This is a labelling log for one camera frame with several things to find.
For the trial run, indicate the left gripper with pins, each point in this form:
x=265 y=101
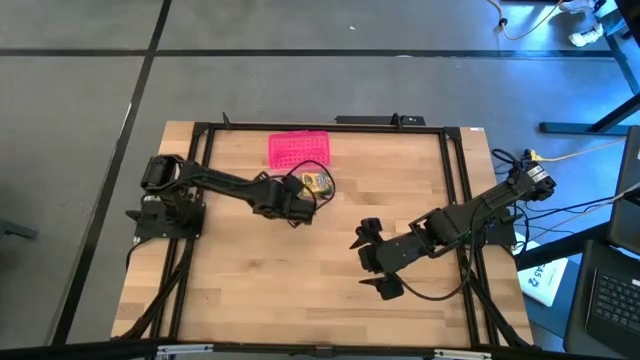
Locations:
x=280 y=202

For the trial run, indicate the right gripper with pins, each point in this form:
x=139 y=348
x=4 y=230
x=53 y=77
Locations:
x=395 y=252

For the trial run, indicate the green yellow crayon box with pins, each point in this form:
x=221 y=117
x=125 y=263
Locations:
x=317 y=184

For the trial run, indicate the clear pencil box pink lid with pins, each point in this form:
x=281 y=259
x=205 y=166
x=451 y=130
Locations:
x=299 y=149

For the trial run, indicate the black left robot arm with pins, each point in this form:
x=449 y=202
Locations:
x=220 y=180

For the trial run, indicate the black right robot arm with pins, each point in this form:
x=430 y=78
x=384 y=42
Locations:
x=490 y=200

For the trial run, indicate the white printed paper box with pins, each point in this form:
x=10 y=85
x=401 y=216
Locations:
x=545 y=280

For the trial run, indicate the black laptop keyboard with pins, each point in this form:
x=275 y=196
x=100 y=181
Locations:
x=612 y=300

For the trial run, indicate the dark monitor panel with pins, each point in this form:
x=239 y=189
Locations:
x=627 y=200

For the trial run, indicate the grey furniture foot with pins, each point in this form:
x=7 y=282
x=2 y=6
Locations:
x=17 y=230

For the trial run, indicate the white shoe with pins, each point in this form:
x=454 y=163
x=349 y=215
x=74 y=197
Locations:
x=577 y=6
x=586 y=36

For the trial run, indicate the silver aluminium bracket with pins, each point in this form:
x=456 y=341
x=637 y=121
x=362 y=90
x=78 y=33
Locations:
x=185 y=349
x=462 y=354

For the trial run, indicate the black bar bracket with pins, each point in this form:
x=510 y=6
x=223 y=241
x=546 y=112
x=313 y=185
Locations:
x=380 y=120

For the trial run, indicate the black desk frame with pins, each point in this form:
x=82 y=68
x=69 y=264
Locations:
x=575 y=128

